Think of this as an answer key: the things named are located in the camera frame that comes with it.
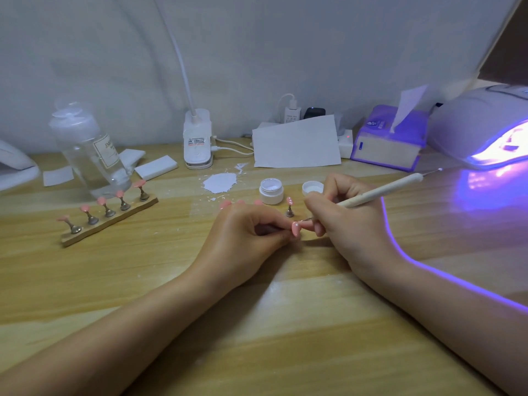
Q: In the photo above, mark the person's left hand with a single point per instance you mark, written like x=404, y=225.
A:
x=239, y=243

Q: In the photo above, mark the person's right hand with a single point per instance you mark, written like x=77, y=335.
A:
x=359, y=230

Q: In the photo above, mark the person's left thumb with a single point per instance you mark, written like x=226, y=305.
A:
x=275, y=236

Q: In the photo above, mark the person's right thumb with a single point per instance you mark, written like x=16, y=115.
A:
x=318, y=223

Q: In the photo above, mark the pink false nail tip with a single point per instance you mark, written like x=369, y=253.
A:
x=296, y=229

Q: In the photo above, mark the beige nail dotting pen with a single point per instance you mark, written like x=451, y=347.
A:
x=383, y=189

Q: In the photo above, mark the person's right forearm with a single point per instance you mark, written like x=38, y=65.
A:
x=458, y=321

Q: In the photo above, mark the person's left forearm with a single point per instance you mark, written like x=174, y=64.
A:
x=107, y=334

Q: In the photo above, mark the metal holder with dotted nail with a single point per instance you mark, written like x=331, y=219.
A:
x=290, y=206

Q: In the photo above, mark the white jar lid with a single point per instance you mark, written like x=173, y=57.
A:
x=312, y=188

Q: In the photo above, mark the white open cosmetic jar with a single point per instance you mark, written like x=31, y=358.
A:
x=271, y=191

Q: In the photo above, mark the white paper sheet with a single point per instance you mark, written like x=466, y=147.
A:
x=297, y=142

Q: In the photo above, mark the white power strip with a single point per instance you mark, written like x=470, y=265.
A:
x=345, y=143

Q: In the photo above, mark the purple tissue box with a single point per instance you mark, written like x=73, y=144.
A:
x=387, y=146

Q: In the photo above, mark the black plug adapter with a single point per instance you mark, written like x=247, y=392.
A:
x=314, y=112

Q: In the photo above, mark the white charger plug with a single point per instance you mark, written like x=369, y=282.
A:
x=291, y=113

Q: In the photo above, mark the white clamp gooseneck lamp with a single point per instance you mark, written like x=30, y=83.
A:
x=198, y=138

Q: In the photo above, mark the white cotton pad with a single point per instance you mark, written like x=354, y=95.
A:
x=57, y=176
x=156, y=167
x=134, y=157

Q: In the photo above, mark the metal holder with pink nail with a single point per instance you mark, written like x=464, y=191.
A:
x=71, y=225
x=107, y=208
x=142, y=191
x=123, y=201
x=89, y=215

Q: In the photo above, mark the white tissue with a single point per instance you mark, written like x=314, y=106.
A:
x=408, y=103

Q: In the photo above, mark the wooden nail stand base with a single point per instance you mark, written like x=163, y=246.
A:
x=111, y=222

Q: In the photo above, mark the white nail curing lamp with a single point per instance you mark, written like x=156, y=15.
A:
x=474, y=123

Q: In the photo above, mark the clear pump dispenser bottle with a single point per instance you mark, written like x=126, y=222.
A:
x=93, y=154

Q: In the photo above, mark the white rounded appliance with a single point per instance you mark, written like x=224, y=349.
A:
x=16, y=169

